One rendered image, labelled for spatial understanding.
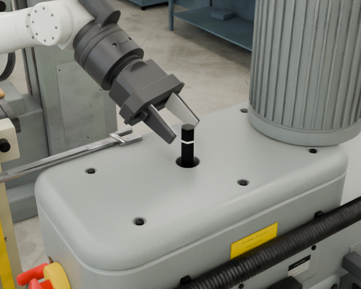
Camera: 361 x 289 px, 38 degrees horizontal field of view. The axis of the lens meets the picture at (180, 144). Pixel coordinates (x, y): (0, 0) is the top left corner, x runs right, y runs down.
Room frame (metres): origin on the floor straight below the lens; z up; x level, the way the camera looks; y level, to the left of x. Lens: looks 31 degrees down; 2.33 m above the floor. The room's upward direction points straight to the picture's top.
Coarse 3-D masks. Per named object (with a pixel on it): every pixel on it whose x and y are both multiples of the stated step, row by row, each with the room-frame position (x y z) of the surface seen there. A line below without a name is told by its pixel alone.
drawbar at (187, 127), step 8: (184, 128) 0.68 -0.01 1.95; (192, 128) 0.68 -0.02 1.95; (184, 136) 0.68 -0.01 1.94; (192, 136) 0.68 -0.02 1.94; (184, 144) 0.68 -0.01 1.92; (192, 144) 0.68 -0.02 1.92; (184, 152) 0.68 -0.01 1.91; (192, 152) 0.68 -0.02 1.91; (184, 160) 0.68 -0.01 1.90; (192, 160) 0.68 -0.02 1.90
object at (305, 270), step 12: (300, 252) 0.68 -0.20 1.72; (312, 252) 0.69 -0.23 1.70; (276, 264) 0.65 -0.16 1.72; (288, 264) 0.66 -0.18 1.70; (300, 264) 0.68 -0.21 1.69; (312, 264) 0.70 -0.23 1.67; (264, 276) 0.63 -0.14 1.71; (276, 276) 0.65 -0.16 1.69; (288, 276) 0.66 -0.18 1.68; (300, 276) 0.68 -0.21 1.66; (240, 288) 0.60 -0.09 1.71; (252, 288) 0.62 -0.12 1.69; (264, 288) 0.63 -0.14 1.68
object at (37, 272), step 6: (42, 264) 0.65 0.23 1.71; (48, 264) 0.66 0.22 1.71; (30, 270) 0.64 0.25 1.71; (36, 270) 0.64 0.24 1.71; (42, 270) 0.64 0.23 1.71; (18, 276) 0.63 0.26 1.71; (24, 276) 0.63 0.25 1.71; (30, 276) 0.63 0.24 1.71; (36, 276) 0.63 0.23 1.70; (42, 276) 0.64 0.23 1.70; (18, 282) 0.62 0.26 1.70; (24, 282) 0.62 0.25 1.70
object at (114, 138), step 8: (128, 128) 0.78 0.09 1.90; (112, 136) 0.76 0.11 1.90; (120, 136) 0.77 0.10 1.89; (136, 136) 0.75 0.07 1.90; (88, 144) 0.73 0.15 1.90; (96, 144) 0.73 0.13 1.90; (104, 144) 0.73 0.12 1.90; (112, 144) 0.74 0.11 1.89; (120, 144) 0.73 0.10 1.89; (64, 152) 0.71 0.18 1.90; (72, 152) 0.71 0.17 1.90; (80, 152) 0.71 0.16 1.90; (88, 152) 0.71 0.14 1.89; (40, 160) 0.68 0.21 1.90; (48, 160) 0.68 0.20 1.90; (56, 160) 0.68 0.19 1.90; (64, 160) 0.69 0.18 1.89; (16, 168) 0.66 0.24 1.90; (24, 168) 0.66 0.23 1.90; (32, 168) 0.66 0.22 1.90; (40, 168) 0.67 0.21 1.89; (0, 176) 0.64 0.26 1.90; (8, 176) 0.64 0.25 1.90; (16, 176) 0.64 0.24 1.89
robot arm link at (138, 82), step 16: (96, 48) 0.75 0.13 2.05; (112, 48) 0.75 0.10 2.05; (128, 48) 0.76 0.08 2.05; (96, 64) 0.74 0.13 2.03; (112, 64) 0.74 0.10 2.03; (128, 64) 0.74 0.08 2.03; (144, 64) 0.76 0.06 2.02; (96, 80) 0.75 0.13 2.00; (112, 80) 0.75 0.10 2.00; (128, 80) 0.72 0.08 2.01; (144, 80) 0.73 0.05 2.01; (160, 80) 0.74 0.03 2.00; (176, 80) 0.76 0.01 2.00; (112, 96) 0.73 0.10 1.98; (128, 96) 0.71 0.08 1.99; (144, 96) 0.70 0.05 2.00; (160, 96) 0.72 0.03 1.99; (128, 112) 0.68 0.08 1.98
